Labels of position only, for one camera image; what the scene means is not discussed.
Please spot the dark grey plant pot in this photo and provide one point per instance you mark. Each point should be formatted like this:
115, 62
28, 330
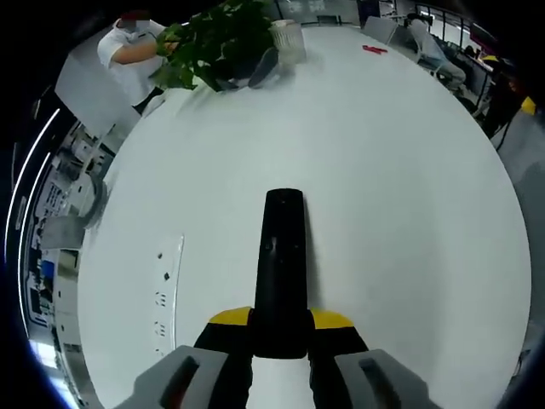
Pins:
264, 66

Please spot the black remote control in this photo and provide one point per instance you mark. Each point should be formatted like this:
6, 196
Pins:
281, 255

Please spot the red pen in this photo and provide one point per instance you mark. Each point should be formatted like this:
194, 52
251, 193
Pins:
374, 49

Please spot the black chair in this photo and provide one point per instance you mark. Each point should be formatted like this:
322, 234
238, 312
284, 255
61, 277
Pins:
328, 19

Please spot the yellow object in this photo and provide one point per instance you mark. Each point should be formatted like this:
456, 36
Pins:
528, 105

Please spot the grey office chair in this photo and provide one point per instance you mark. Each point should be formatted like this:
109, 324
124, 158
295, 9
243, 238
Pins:
91, 200
379, 30

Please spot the white table socket panel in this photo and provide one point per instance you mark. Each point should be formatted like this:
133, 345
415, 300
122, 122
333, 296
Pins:
168, 298

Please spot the ceiling light strip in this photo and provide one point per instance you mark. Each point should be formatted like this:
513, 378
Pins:
30, 162

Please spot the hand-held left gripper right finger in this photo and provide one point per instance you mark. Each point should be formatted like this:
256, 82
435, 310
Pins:
366, 379

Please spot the white ribbed plant pot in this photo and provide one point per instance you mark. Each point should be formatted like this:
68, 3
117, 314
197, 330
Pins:
289, 40

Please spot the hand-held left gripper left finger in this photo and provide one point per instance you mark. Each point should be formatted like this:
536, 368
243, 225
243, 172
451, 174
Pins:
191, 375

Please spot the green potted plant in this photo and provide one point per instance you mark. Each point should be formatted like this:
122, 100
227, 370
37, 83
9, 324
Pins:
213, 38

